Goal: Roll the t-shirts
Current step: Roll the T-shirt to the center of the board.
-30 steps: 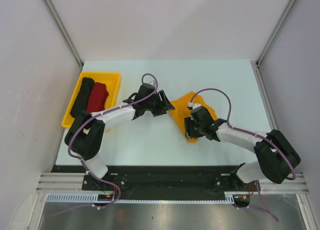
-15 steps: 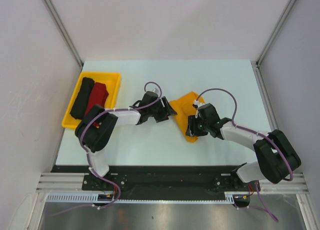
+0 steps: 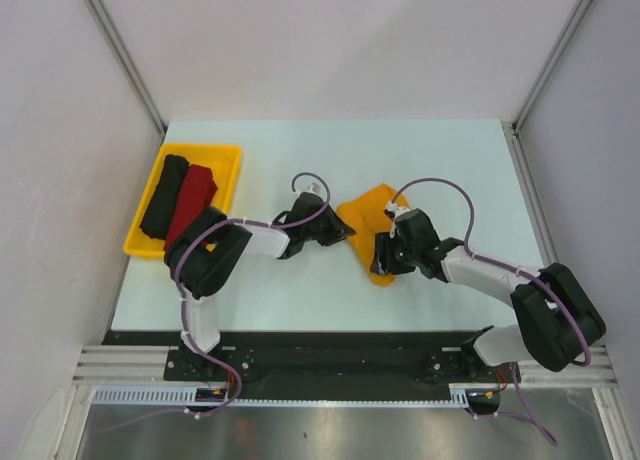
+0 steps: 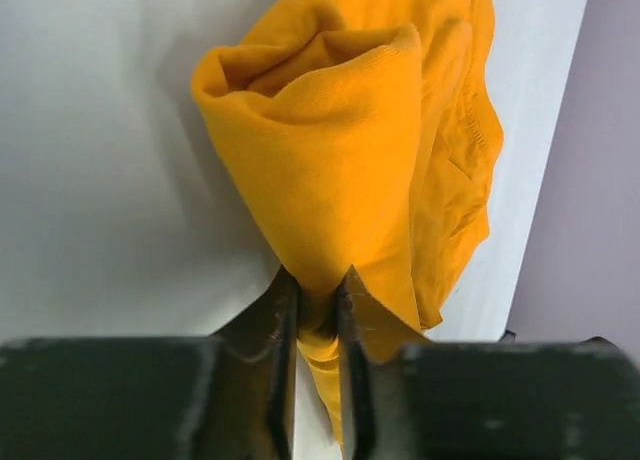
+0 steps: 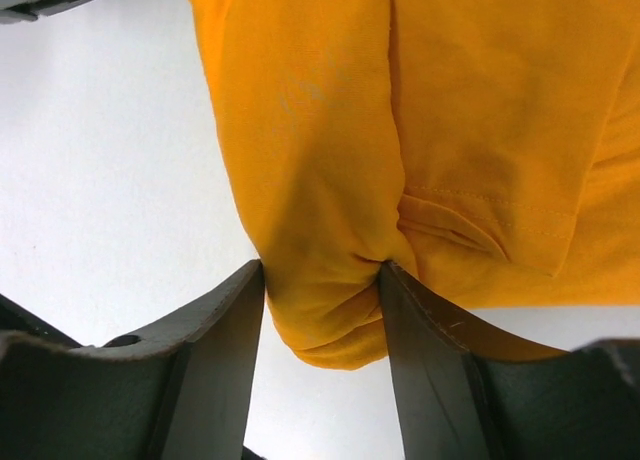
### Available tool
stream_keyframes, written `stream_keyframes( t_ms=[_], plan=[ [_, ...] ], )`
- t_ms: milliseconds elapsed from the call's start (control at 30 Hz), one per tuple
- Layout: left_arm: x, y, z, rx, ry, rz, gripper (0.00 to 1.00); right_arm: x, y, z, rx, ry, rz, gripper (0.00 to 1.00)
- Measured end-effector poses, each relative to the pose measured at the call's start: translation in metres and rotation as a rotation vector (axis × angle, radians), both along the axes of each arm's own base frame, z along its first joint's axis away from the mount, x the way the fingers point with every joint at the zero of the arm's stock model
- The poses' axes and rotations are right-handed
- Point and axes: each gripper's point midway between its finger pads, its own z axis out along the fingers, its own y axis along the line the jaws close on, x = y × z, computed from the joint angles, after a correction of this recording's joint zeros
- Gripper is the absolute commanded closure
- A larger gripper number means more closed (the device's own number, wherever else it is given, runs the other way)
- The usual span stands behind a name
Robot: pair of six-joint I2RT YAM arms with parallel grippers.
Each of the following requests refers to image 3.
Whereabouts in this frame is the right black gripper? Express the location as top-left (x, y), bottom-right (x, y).
top-left (369, 231), bottom-right (419, 276)

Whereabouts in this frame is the orange t shirt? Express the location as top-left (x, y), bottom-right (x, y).
top-left (336, 183), bottom-right (397, 287)

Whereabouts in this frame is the yellow plastic tray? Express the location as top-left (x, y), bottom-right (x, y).
top-left (123, 143), bottom-right (243, 260)

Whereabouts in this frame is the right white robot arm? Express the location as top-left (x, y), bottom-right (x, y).
top-left (370, 203), bottom-right (606, 381)

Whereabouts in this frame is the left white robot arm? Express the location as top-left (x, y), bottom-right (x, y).
top-left (165, 191), bottom-right (355, 380)

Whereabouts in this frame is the red rolled t shirt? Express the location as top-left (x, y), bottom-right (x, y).
top-left (164, 164), bottom-right (218, 252)

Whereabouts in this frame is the black rolled t shirt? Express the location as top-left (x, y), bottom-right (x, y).
top-left (139, 154), bottom-right (189, 240)

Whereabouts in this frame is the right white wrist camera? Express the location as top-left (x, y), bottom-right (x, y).
top-left (384, 202), bottom-right (411, 221)

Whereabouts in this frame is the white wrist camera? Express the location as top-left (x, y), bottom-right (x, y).
top-left (303, 182), bottom-right (322, 196)
top-left (384, 202), bottom-right (411, 221)

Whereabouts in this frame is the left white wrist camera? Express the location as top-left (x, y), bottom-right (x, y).
top-left (303, 182), bottom-right (322, 196)

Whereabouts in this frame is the white slotted cable duct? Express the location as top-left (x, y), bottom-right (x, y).
top-left (92, 385), bottom-right (469, 409)

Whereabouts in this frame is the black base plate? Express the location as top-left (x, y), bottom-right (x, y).
top-left (103, 331), bottom-right (521, 402)

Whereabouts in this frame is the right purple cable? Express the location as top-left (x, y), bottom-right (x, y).
top-left (389, 178), bottom-right (594, 446)

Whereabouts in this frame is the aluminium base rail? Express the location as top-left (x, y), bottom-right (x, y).
top-left (72, 345), bottom-right (618, 388)

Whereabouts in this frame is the right aluminium frame post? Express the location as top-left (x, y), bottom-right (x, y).
top-left (510, 0), bottom-right (597, 135)

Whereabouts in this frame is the aluminium frame post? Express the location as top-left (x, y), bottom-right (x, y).
top-left (510, 0), bottom-right (597, 135)
top-left (83, 0), bottom-right (168, 139)

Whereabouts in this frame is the left aluminium frame post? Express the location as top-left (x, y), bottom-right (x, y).
top-left (83, 0), bottom-right (168, 139)

